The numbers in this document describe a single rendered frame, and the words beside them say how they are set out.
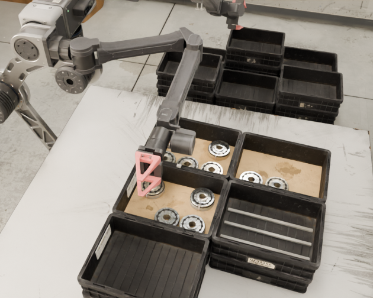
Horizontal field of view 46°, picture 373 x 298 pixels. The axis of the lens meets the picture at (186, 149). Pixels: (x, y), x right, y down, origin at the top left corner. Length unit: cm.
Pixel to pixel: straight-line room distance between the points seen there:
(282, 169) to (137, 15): 303
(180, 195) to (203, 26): 287
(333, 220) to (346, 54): 257
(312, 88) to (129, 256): 185
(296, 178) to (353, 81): 220
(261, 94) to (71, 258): 181
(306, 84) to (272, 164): 116
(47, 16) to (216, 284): 119
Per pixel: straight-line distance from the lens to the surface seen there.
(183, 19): 462
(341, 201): 217
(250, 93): 312
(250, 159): 204
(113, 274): 170
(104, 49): 154
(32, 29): 165
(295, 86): 306
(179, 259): 172
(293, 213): 189
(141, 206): 185
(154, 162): 111
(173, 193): 189
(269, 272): 176
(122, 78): 384
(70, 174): 218
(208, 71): 309
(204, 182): 186
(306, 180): 202
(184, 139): 119
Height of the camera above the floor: 233
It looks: 47 degrees down
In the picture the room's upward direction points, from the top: 2 degrees clockwise
